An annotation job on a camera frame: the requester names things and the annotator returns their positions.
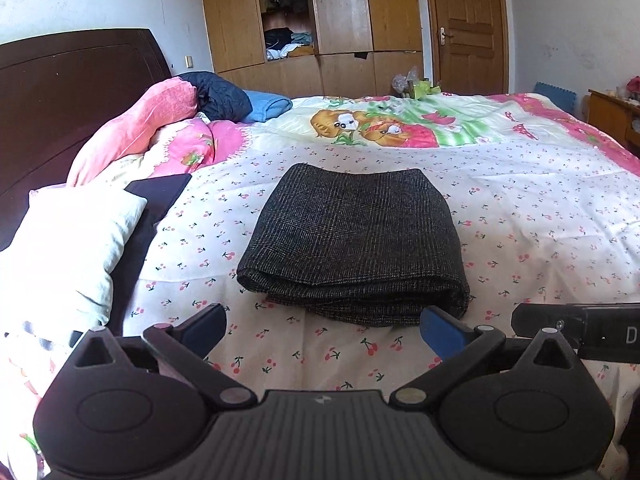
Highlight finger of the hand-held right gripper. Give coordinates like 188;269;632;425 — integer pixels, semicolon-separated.
511;302;587;347

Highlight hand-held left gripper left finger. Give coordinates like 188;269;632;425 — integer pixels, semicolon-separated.
70;302;258;408

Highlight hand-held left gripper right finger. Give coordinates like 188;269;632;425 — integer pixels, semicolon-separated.
390;305;582;408

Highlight grey plaid pants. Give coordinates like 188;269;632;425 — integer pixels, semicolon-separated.
236;162;471;329

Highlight cherry print bedsheet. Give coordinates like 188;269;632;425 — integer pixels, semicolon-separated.
0;91;640;480

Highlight black cloth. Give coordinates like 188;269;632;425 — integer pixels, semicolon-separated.
106;173;194;333

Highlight white pillow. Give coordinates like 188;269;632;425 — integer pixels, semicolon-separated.
0;185;149;332

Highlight pink printed quilt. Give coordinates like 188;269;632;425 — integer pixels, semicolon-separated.
107;117;252;188

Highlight wooden desk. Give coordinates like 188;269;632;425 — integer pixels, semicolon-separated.
586;88;640;157

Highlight pink fleece blanket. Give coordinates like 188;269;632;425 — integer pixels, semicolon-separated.
66;77;201;188

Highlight blue foam mat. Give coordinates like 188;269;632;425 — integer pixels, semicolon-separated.
532;81;579;111

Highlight blue cloth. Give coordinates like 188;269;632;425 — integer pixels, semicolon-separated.
242;90;294;125

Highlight dark quilted jacket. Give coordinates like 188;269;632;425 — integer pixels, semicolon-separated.
176;71;254;124

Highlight plastic bags pile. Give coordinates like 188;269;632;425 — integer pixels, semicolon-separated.
391;65;442;100

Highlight dark wooden headboard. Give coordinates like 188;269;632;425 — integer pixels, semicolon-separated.
0;27;174;252

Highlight folded clothes stack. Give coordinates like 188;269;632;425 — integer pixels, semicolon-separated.
263;27;319;62

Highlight wooden door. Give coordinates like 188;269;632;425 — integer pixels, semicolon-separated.
422;0;511;97

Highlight wooden wardrobe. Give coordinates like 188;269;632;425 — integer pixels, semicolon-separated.
197;0;427;99

